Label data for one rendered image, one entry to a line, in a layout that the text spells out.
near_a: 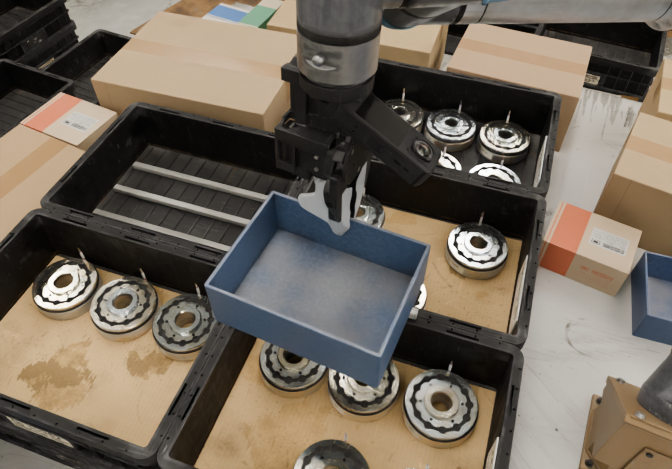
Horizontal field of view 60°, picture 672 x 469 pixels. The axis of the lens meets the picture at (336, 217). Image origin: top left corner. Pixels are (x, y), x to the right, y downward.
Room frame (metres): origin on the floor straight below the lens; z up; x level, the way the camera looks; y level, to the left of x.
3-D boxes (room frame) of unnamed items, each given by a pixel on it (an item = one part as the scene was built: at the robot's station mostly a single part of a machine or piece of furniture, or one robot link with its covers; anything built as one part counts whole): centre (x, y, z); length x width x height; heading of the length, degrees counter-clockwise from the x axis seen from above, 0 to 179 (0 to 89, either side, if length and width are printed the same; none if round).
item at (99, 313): (0.50, 0.34, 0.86); 0.10 x 0.10 x 0.01
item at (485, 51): (1.19, -0.44, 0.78); 0.30 x 0.22 x 0.16; 67
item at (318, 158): (0.46, 0.01, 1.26); 0.09 x 0.08 x 0.12; 64
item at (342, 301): (0.37, 0.02, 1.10); 0.20 x 0.15 x 0.07; 65
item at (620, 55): (1.74, -0.89, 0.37); 0.40 x 0.30 x 0.45; 65
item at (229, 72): (1.12, 0.29, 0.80); 0.40 x 0.30 x 0.20; 73
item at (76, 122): (0.97, 0.57, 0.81); 0.16 x 0.12 x 0.07; 63
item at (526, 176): (0.87, -0.22, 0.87); 0.40 x 0.30 x 0.11; 71
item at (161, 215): (0.72, 0.26, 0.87); 0.40 x 0.30 x 0.11; 71
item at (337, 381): (0.37, -0.04, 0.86); 0.10 x 0.10 x 0.01
